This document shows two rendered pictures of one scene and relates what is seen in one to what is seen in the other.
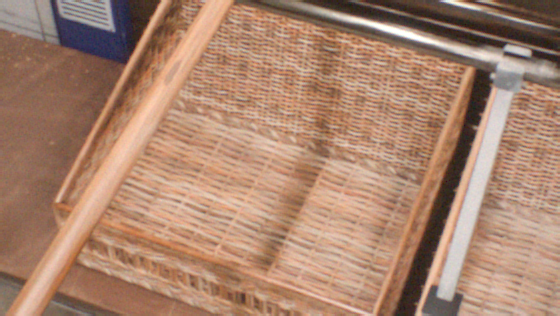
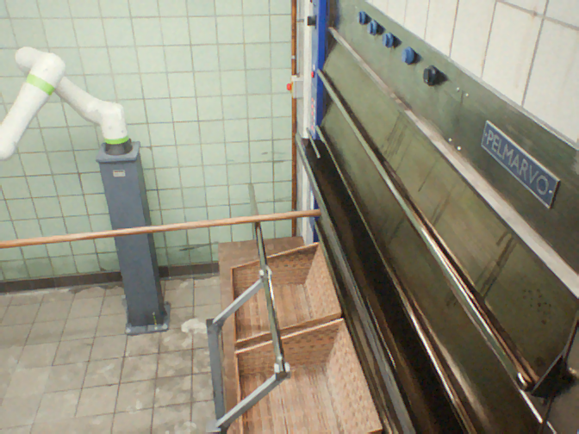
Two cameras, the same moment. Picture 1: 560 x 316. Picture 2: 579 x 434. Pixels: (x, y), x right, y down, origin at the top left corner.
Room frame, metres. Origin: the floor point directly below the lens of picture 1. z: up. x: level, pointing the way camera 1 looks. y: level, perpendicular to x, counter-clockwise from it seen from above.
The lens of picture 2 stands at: (0.15, -1.75, 2.42)
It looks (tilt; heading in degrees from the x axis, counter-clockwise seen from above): 31 degrees down; 58
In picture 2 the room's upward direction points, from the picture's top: straight up
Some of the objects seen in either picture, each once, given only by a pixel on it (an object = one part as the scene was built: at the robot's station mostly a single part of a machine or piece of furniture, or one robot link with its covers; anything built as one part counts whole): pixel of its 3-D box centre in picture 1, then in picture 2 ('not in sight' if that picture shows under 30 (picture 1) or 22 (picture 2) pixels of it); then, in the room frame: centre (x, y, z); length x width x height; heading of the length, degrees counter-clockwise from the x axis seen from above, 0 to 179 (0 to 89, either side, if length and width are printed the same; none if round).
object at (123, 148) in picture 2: not in sight; (119, 140); (0.80, 1.10, 1.23); 0.26 x 0.15 x 0.06; 66
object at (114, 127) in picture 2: not in sight; (111, 121); (0.77, 1.06, 1.36); 0.16 x 0.13 x 0.19; 112
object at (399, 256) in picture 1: (268, 157); (281, 300); (1.17, 0.02, 0.72); 0.56 x 0.49 x 0.28; 66
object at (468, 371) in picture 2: not in sight; (382, 207); (1.19, -0.61, 1.54); 1.79 x 0.11 x 0.19; 67
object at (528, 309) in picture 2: not in sight; (389, 131); (1.19, -0.61, 1.80); 1.79 x 0.11 x 0.19; 67
